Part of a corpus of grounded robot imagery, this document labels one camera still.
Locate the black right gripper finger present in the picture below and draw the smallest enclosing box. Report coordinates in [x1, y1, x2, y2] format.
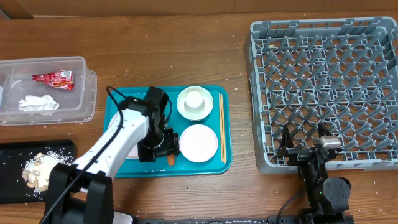
[280, 125, 294, 149]
[318, 122, 331, 137]

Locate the peanut shells and rice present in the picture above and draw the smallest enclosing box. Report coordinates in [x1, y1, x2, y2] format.
[22, 151, 73, 200]

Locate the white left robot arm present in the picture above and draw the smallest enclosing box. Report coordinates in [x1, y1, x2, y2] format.
[41, 86, 180, 223]

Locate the white plastic cup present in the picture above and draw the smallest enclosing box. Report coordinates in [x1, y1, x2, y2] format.
[184, 91, 205, 111]

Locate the small white plate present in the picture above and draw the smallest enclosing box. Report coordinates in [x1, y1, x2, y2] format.
[179, 124, 218, 163]

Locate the white tissue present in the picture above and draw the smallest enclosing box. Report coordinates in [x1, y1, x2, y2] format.
[18, 95, 60, 111]

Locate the orange carrot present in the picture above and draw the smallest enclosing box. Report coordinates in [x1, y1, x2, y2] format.
[166, 126, 177, 167]

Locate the black rail at table edge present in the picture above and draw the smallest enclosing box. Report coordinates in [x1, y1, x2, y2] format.
[132, 215, 300, 224]

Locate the wooden chopstick right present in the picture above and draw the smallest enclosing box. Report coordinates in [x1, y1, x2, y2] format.
[220, 93, 228, 164]

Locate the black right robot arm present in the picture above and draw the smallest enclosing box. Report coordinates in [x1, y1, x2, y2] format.
[275, 123, 354, 223]

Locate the large pink plate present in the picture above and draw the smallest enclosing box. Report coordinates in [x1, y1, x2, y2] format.
[107, 111, 141, 161]

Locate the grey plastic dish rack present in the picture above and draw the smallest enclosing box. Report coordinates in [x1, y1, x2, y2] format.
[246, 17, 397, 174]

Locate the clear plastic waste bin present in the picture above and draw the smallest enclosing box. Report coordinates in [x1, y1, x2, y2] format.
[1, 56, 97, 126]

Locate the black food waste tray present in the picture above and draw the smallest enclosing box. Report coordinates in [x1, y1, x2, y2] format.
[1, 139, 77, 204]

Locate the teal plastic tray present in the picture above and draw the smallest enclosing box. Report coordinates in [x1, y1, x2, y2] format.
[103, 85, 233, 178]

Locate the light green bowl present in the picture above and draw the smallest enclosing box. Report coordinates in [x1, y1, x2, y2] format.
[177, 86, 214, 121]

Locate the red snack wrapper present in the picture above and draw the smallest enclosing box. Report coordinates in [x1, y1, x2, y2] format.
[32, 70, 75, 90]

